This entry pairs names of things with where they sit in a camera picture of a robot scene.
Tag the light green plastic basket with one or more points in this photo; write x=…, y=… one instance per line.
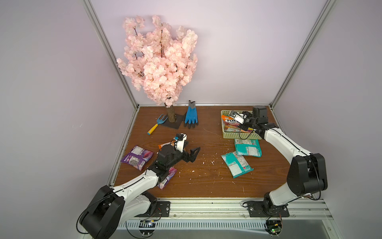
x=237, y=135

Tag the teal yellow garden fork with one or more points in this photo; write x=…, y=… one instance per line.
x=162, y=118

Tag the purple candy bag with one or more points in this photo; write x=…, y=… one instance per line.
x=137, y=157
x=172, y=172

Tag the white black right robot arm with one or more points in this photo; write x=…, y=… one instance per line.
x=307, y=172

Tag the teal candy bag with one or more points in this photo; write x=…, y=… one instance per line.
x=237, y=164
x=248, y=147

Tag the pink blossom artificial tree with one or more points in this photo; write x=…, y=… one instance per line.
x=158, y=63

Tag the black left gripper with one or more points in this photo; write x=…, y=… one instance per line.
x=190, y=158

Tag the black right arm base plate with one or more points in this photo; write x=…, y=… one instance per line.
x=264, y=209

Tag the green circuit board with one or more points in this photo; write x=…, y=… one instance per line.
x=147, y=228
x=273, y=227

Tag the left green circuit board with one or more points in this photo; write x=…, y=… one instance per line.
x=147, y=228

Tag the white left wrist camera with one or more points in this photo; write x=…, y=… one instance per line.
x=180, y=140

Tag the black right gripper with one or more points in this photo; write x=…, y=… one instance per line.
x=246, y=123

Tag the orange candy bag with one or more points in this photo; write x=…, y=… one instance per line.
x=231, y=125
x=172, y=143

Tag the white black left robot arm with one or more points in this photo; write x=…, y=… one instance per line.
x=112, y=206

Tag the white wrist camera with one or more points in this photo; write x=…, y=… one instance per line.
x=239, y=117
x=180, y=140

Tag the blue black garden glove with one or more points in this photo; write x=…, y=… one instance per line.
x=191, y=118

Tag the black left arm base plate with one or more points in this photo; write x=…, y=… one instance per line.
x=160, y=209

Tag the aluminium mounting rail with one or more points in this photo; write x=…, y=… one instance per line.
x=232, y=214

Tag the right green circuit board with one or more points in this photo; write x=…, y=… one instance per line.
x=273, y=227

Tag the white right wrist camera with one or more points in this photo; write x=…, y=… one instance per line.
x=239, y=117

